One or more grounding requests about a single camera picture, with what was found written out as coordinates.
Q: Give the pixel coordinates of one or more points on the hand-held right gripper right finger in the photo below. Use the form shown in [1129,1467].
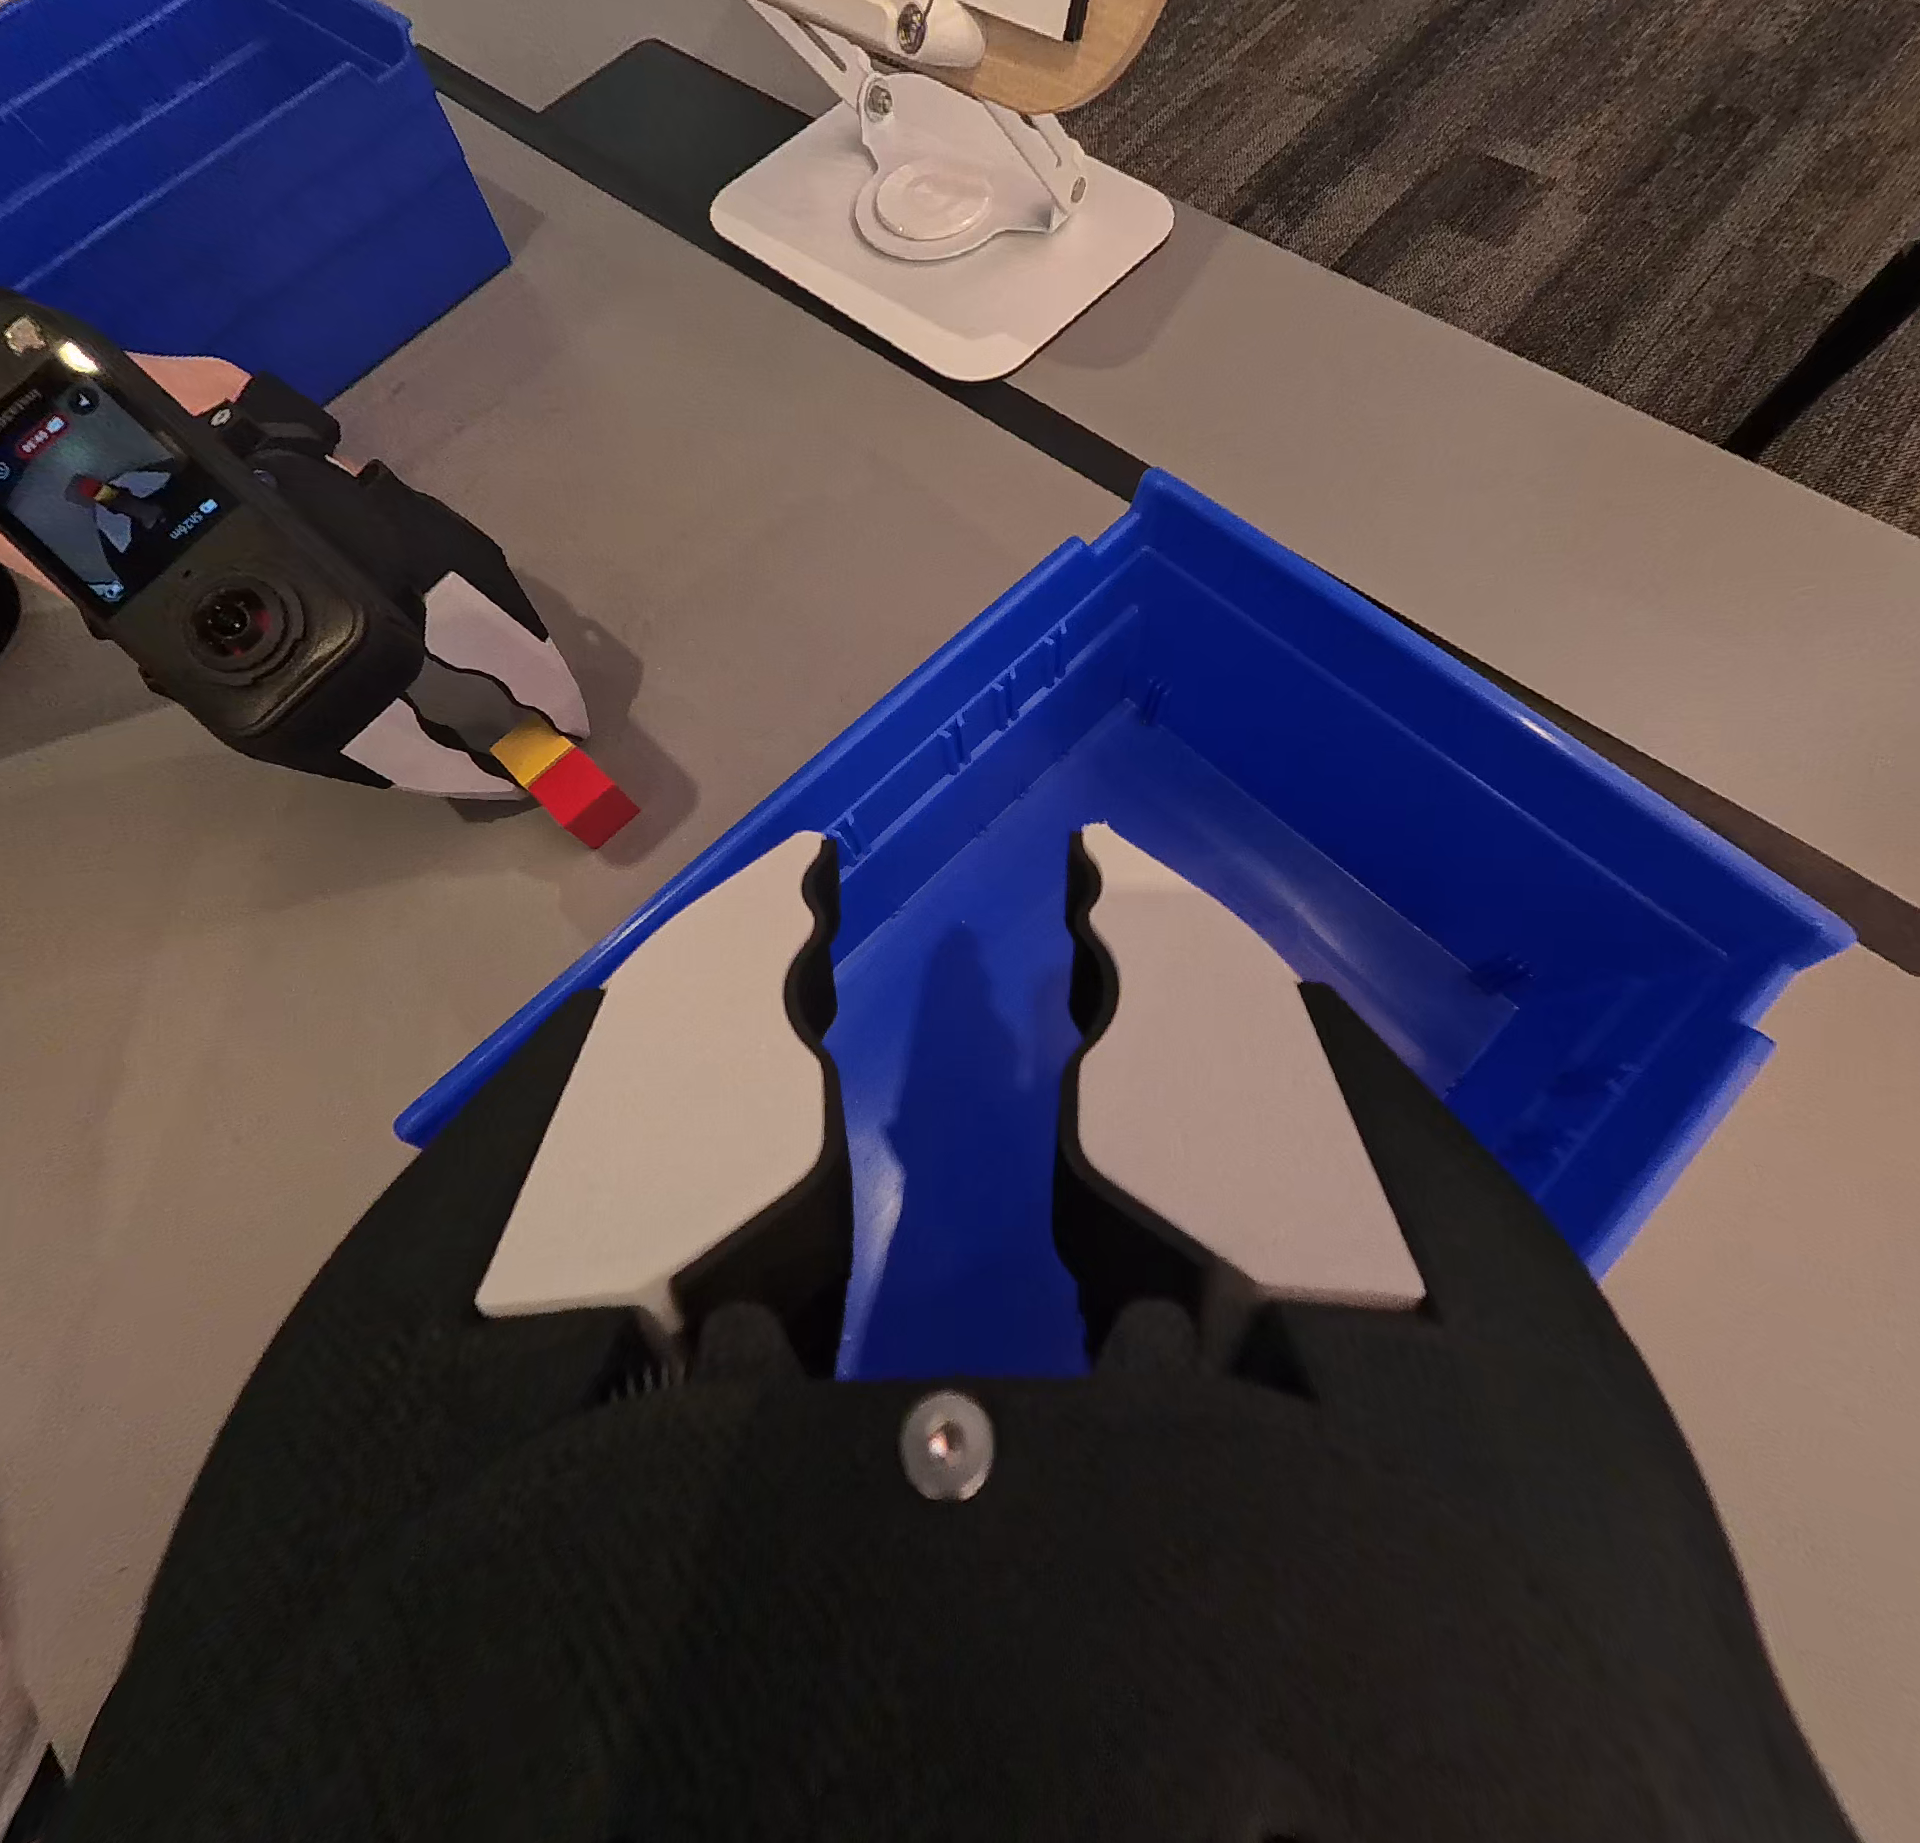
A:
[1247,1108]

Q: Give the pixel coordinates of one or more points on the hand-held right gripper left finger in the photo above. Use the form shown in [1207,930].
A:
[662,1108]

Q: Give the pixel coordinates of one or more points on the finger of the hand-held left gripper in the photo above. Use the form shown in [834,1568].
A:
[503,644]
[428,763]

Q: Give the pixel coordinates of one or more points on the yellow wooden cube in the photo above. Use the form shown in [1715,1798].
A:
[528,751]

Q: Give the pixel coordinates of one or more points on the red wooden cube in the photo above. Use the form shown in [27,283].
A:
[585,809]

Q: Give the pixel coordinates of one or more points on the blue plastic bin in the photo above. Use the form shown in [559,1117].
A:
[1352,763]
[302,223]

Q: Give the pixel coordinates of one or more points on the person's left hand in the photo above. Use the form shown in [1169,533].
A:
[188,378]

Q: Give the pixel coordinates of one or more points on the black strip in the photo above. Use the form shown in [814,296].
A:
[662,133]

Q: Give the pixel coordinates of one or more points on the white document stand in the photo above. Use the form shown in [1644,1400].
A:
[1110,28]

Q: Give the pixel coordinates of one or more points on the black framed sign stand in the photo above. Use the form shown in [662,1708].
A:
[1822,380]

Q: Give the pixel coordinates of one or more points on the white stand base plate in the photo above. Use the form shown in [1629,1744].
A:
[812,238]

